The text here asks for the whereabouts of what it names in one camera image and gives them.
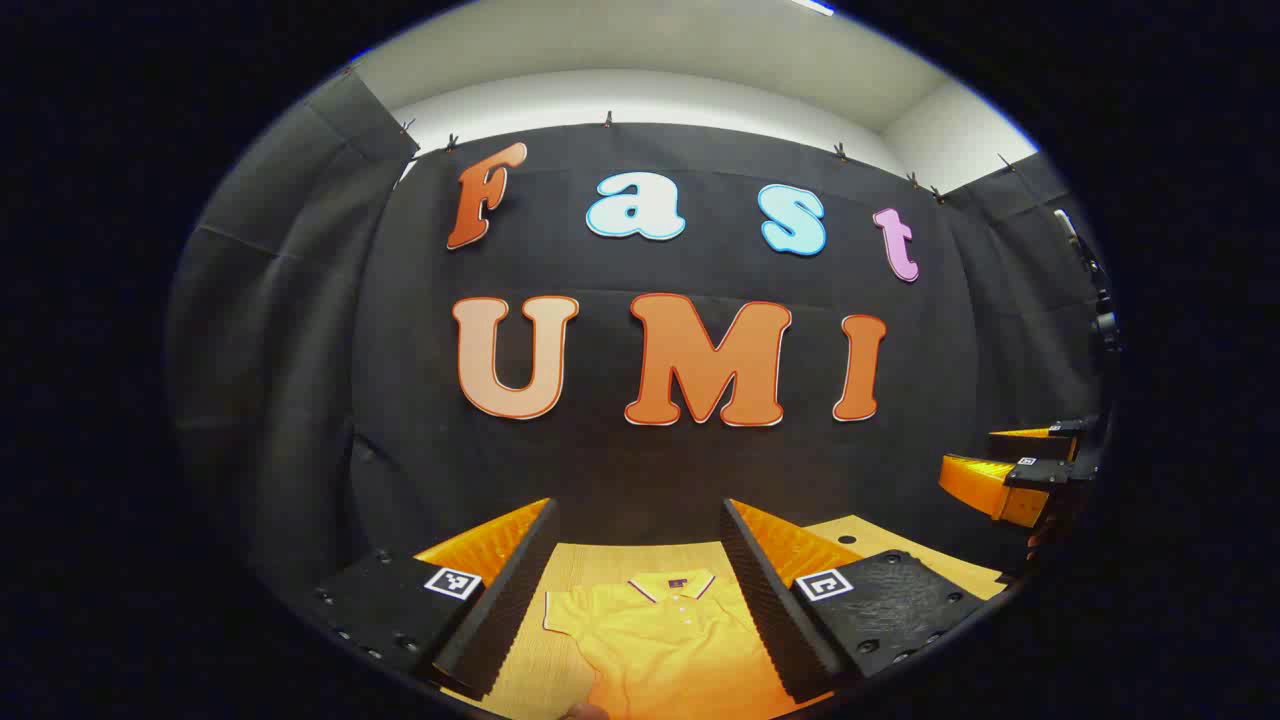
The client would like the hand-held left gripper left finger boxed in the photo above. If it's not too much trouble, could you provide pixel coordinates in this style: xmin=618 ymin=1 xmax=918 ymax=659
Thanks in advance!
xmin=298 ymin=497 xmax=561 ymax=703

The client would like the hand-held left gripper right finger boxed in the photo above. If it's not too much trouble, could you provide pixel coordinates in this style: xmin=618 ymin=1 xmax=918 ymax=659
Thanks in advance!
xmin=720 ymin=497 xmax=991 ymax=705

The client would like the yellow orange polo T-shirt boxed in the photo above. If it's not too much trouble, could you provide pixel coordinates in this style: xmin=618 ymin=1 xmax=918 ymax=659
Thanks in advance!
xmin=543 ymin=568 xmax=793 ymax=720

